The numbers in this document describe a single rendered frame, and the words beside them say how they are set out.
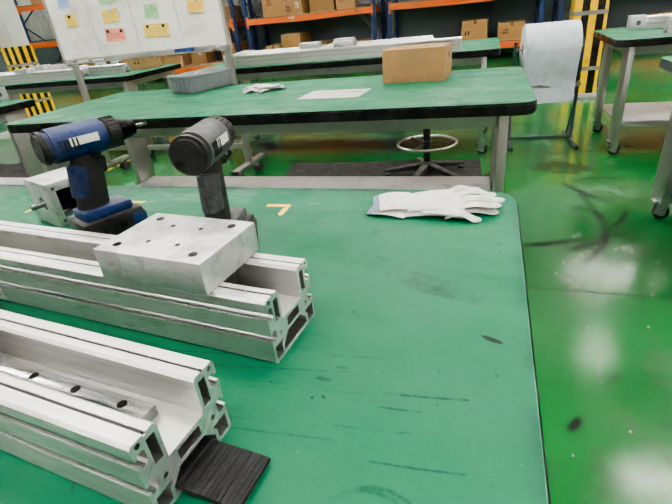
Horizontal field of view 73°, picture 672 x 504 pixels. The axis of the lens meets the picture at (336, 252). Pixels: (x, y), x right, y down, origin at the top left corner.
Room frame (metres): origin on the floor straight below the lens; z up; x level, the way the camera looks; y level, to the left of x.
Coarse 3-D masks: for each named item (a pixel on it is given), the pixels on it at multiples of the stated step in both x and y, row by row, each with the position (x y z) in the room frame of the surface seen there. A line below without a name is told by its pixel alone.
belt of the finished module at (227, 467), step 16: (208, 448) 0.29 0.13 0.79; (224, 448) 0.29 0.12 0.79; (240, 448) 0.29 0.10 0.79; (192, 464) 0.27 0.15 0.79; (208, 464) 0.27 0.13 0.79; (224, 464) 0.27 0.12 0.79; (240, 464) 0.27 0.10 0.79; (256, 464) 0.27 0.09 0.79; (192, 480) 0.26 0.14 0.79; (208, 480) 0.26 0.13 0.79; (224, 480) 0.25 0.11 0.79; (240, 480) 0.25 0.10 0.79; (256, 480) 0.25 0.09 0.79; (208, 496) 0.24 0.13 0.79; (224, 496) 0.24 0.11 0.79; (240, 496) 0.24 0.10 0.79
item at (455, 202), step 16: (400, 192) 0.85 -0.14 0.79; (432, 192) 0.82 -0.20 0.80; (448, 192) 0.81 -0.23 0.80; (464, 192) 0.79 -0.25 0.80; (480, 192) 0.79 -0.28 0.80; (384, 208) 0.78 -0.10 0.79; (400, 208) 0.77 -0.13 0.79; (416, 208) 0.77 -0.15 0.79; (432, 208) 0.75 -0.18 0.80; (448, 208) 0.74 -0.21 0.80; (464, 208) 0.74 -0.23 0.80; (480, 208) 0.74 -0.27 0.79
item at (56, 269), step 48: (0, 240) 0.72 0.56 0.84; (48, 240) 0.66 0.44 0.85; (96, 240) 0.62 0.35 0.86; (0, 288) 0.61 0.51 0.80; (48, 288) 0.56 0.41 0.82; (96, 288) 0.52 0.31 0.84; (144, 288) 0.48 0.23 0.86; (240, 288) 0.44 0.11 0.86; (288, 288) 0.47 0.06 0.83; (192, 336) 0.45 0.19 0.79; (240, 336) 0.42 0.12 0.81; (288, 336) 0.45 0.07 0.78
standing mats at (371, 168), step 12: (0, 168) 4.77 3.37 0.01; (12, 168) 4.72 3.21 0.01; (300, 168) 3.61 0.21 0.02; (312, 168) 3.58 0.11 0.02; (324, 168) 3.54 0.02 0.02; (336, 168) 3.51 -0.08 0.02; (348, 168) 3.48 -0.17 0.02; (360, 168) 3.44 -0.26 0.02; (372, 168) 3.41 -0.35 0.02; (384, 168) 3.38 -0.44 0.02; (456, 168) 3.19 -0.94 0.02; (468, 168) 3.16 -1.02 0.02; (480, 168) 3.16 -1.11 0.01
